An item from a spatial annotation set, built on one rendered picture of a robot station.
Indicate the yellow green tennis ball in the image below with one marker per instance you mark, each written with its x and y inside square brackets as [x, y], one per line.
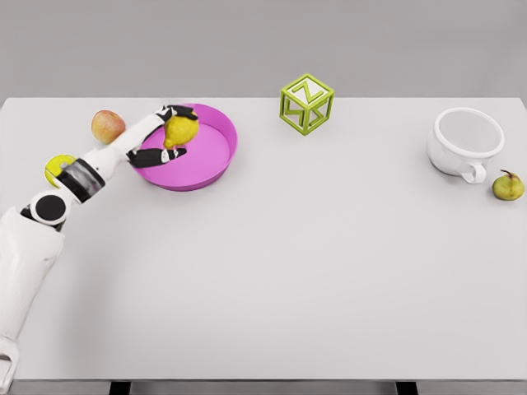
[55, 165]

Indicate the yellow lemon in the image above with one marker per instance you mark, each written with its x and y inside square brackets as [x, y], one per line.
[180, 131]

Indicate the red yellow apple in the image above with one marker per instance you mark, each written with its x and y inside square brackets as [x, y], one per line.
[106, 126]

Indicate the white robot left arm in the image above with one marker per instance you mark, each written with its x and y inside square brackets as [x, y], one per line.
[33, 247]

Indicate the green letter block cube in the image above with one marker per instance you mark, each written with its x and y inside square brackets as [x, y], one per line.
[306, 103]

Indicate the pink plate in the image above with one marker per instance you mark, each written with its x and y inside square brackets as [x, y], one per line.
[206, 156]

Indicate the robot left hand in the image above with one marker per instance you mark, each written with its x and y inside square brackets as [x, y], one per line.
[142, 132]

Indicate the green pear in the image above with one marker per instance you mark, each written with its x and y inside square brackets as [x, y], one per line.
[506, 187]

